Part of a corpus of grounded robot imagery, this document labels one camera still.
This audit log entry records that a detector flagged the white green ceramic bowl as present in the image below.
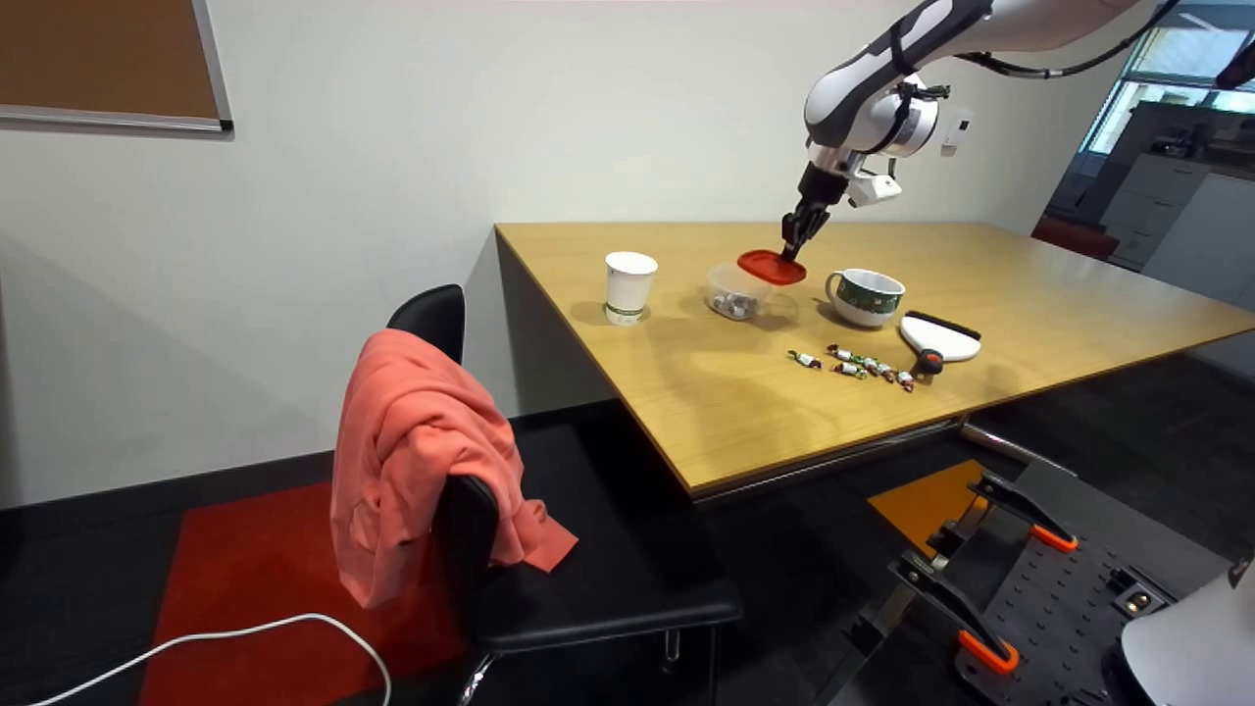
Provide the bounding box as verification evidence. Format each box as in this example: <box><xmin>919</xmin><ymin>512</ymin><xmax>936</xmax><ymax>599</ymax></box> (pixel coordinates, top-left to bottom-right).
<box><xmin>824</xmin><ymin>268</ymin><xmax>905</xmax><ymax>328</ymax></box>

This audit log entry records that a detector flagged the cork bulletin board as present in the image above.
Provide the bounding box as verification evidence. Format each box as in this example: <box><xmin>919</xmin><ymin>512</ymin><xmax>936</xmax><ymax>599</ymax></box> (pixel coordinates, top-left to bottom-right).
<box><xmin>0</xmin><ymin>0</ymin><xmax>236</xmax><ymax>137</ymax></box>

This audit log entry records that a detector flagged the white paper cup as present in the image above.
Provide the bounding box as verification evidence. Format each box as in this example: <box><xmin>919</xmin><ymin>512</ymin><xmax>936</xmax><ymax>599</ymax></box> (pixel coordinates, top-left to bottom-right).
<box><xmin>606</xmin><ymin>252</ymin><xmax>658</xmax><ymax>321</ymax></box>

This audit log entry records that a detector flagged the white spatula black handle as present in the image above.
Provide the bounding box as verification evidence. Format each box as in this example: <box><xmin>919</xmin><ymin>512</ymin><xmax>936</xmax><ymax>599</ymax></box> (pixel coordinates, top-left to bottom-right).
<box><xmin>897</xmin><ymin>311</ymin><xmax>982</xmax><ymax>378</ymax></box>

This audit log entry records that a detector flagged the white cable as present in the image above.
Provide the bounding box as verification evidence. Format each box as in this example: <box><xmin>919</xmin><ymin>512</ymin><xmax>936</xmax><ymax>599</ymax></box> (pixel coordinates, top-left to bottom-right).
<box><xmin>32</xmin><ymin>606</ymin><xmax>396</xmax><ymax>706</ymax></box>

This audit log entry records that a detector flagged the salmon pink jacket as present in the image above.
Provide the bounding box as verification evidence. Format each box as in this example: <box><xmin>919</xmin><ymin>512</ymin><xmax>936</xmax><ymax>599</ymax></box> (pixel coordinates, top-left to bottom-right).
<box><xmin>328</xmin><ymin>328</ymin><xmax>576</xmax><ymax>606</ymax></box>

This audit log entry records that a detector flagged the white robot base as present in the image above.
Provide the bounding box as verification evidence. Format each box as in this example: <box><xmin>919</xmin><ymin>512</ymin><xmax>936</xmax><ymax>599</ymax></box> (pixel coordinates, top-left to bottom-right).
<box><xmin>1123</xmin><ymin>561</ymin><xmax>1255</xmax><ymax>706</ymax></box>

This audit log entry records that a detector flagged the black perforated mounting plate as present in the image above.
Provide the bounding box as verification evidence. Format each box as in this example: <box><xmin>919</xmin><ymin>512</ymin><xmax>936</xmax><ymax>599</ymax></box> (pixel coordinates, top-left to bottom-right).
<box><xmin>952</xmin><ymin>504</ymin><xmax>1231</xmax><ymax>706</ymax></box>

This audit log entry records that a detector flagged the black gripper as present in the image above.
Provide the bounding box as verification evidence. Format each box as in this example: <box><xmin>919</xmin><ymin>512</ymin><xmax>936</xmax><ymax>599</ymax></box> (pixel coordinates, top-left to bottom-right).
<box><xmin>781</xmin><ymin>163</ymin><xmax>849</xmax><ymax>264</ymax></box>

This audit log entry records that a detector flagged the red lid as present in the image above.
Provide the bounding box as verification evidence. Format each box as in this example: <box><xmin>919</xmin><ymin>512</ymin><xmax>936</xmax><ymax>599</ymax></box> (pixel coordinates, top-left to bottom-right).
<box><xmin>736</xmin><ymin>252</ymin><xmax>804</xmax><ymax>287</ymax></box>

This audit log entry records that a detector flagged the black orange clamp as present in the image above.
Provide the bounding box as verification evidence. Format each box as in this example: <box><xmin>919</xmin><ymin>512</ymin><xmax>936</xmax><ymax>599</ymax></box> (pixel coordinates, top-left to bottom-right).
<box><xmin>973</xmin><ymin>474</ymin><xmax>1081</xmax><ymax>552</ymax></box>
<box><xmin>892</xmin><ymin>552</ymin><xmax>1019</xmax><ymax>678</ymax></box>

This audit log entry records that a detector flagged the black office chair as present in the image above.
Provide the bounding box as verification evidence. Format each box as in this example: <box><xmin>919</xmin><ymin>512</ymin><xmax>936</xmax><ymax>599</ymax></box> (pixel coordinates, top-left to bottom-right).
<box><xmin>383</xmin><ymin>281</ymin><xmax>751</xmax><ymax>706</ymax></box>

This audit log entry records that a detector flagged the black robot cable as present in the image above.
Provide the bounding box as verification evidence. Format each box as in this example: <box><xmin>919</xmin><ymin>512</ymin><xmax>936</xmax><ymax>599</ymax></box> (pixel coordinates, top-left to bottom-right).
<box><xmin>964</xmin><ymin>0</ymin><xmax>1182</xmax><ymax>83</ymax></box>

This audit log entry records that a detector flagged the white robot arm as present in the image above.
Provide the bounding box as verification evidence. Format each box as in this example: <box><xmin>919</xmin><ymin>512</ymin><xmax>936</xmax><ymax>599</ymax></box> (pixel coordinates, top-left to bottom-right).
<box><xmin>781</xmin><ymin>0</ymin><xmax>1138</xmax><ymax>264</ymax></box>

